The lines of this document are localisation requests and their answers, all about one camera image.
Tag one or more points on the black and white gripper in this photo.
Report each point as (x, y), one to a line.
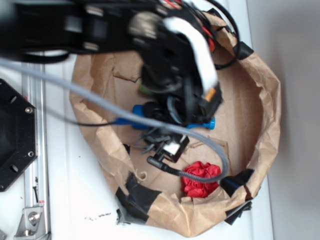
(178, 68)

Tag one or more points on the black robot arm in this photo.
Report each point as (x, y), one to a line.
(48, 31)

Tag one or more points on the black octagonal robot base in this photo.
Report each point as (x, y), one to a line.
(17, 135)

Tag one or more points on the green plush toy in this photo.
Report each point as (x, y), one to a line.
(144, 90)

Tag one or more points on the white plastic tray lid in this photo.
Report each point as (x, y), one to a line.
(66, 177)

